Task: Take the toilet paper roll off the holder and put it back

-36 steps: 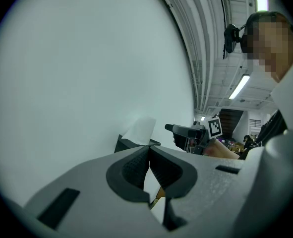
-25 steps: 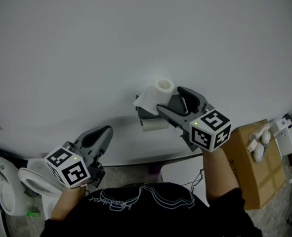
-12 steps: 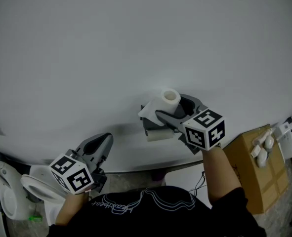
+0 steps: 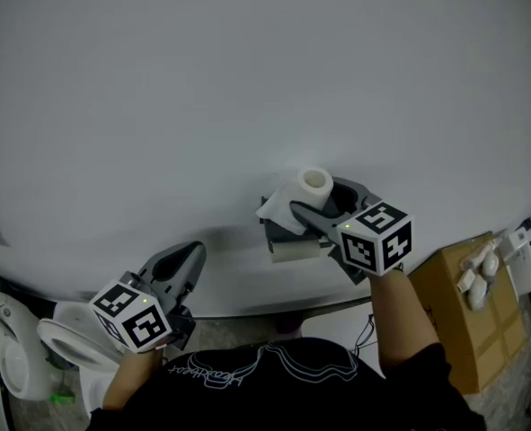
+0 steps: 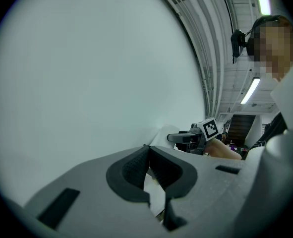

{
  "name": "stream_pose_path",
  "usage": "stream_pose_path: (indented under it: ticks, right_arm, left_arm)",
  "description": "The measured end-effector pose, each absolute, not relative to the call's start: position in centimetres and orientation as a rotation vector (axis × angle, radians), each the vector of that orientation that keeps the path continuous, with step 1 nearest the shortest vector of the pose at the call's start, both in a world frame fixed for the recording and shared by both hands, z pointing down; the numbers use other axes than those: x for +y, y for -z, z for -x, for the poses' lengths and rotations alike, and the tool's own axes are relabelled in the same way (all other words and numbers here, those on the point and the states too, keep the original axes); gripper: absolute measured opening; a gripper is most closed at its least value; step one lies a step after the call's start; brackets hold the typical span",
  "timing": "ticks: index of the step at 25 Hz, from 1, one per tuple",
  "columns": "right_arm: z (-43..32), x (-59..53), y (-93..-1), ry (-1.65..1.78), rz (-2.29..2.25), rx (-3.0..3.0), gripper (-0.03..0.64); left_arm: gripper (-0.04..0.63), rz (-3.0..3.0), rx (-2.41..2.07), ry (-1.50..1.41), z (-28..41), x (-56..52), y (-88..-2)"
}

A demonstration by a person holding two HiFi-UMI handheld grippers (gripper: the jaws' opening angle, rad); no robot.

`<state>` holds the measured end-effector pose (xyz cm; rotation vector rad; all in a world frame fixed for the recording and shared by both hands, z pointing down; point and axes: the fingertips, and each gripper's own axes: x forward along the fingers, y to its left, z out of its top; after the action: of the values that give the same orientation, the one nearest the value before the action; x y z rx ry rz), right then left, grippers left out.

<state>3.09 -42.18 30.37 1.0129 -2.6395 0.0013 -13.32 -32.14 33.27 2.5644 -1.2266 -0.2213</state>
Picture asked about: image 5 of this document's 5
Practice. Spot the person's head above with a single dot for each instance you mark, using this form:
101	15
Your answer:
277	51

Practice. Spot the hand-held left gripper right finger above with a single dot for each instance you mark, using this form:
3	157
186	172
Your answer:
210	195

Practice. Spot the person's right forearm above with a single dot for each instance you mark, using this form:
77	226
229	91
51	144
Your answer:
221	150

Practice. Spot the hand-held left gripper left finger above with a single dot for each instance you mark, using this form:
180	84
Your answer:
91	195

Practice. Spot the black head-mounted camera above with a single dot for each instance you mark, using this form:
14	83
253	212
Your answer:
238	43

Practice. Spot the person's black printed shirt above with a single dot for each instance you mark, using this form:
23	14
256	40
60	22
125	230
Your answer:
275	130

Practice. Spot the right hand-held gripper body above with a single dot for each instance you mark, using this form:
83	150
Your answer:
209	130

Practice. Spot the dark wooden staircase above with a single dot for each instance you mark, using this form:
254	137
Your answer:
240	129

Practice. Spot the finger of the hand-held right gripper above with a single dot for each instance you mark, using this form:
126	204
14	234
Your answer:
179	137

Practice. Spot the white ceiling pipes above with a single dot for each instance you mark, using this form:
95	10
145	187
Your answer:
198	33

